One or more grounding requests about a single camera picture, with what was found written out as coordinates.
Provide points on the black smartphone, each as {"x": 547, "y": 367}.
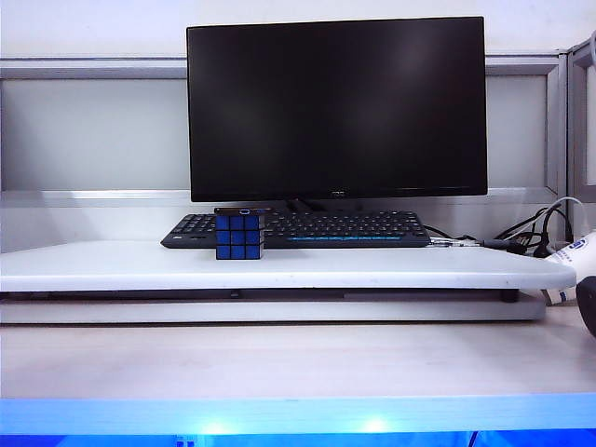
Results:
{"x": 242, "y": 210}

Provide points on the Rubik's cube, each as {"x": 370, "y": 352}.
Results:
{"x": 237, "y": 238}

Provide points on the black monitor stand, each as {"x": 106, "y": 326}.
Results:
{"x": 303, "y": 206}

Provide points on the black computer keyboard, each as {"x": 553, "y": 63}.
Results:
{"x": 349, "y": 229}

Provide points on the white desk riser base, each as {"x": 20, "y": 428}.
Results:
{"x": 279, "y": 311}

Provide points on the black computer monitor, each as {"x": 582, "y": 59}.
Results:
{"x": 335, "y": 107}

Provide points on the white desk riser board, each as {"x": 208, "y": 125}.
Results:
{"x": 139, "y": 266}

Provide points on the white and black device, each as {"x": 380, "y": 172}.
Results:
{"x": 579, "y": 253}

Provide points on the black rounded object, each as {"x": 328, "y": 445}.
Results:
{"x": 588, "y": 302}

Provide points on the grey partition frame with panel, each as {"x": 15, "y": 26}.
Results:
{"x": 93, "y": 135}

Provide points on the grey side partition frame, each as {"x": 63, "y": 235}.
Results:
{"x": 582, "y": 121}

